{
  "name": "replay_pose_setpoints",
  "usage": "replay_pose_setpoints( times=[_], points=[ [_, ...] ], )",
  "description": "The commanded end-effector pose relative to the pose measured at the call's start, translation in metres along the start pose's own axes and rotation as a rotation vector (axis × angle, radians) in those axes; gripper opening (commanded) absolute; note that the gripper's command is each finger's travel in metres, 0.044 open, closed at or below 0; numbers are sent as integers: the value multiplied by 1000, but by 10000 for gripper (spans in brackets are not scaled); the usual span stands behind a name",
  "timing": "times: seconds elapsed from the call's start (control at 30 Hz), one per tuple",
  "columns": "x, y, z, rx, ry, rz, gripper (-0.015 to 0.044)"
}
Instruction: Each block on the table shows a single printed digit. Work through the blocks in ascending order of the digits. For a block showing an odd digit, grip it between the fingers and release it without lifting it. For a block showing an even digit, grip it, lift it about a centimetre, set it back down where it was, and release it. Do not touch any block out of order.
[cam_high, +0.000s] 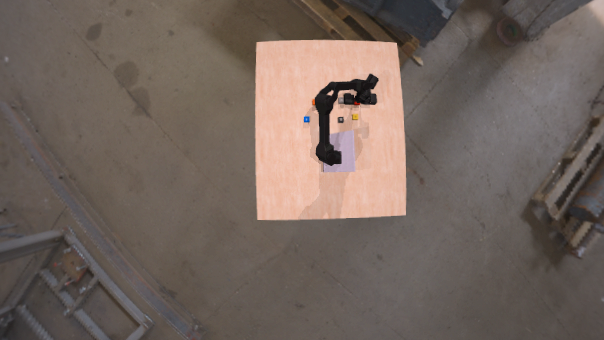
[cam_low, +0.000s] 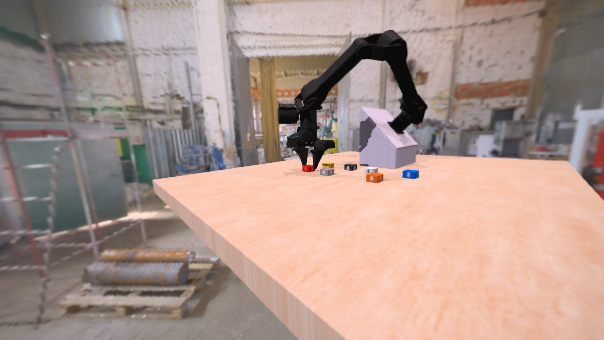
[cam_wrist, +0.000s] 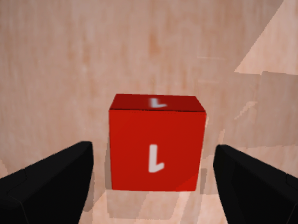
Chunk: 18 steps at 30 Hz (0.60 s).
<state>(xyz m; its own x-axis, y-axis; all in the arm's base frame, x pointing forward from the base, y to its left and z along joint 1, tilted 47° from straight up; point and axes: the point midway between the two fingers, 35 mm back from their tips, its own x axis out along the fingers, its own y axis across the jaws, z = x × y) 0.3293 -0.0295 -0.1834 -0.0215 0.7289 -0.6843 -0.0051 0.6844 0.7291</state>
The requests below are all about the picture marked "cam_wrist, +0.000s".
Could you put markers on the red block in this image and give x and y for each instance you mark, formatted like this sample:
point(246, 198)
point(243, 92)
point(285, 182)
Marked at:
point(155, 142)

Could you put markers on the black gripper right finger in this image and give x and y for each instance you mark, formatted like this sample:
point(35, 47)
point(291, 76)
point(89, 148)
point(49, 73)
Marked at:
point(253, 192)

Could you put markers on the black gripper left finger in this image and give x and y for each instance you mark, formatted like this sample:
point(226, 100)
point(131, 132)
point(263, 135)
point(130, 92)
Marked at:
point(51, 191)

